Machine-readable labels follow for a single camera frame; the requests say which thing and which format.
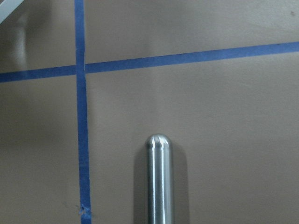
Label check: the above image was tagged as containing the steel muddler black tip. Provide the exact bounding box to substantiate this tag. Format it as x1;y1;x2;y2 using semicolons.
146;134;175;224

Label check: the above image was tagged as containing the white wire cup rack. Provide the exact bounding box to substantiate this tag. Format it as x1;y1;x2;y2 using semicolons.
0;0;24;23

